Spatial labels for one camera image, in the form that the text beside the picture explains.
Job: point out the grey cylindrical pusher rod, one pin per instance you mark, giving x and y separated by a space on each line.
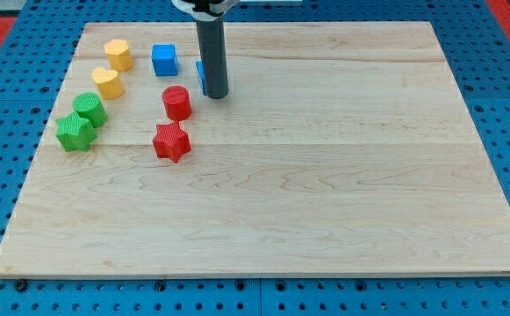
212 48

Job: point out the green cylinder block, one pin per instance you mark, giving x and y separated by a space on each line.
88 105

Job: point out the red star block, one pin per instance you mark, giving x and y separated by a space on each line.
171 141

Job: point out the green star block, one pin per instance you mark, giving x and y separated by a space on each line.
75 132

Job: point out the yellow heart block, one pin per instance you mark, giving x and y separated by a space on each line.
108 83

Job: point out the wooden board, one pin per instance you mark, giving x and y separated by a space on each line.
343 150

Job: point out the red cylinder block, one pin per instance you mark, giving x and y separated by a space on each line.
176 101

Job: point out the blue cube block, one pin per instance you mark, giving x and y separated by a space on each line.
164 60

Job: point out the yellow hexagon block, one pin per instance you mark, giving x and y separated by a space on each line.
119 55

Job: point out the blue triangle block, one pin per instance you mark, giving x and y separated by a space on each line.
201 76

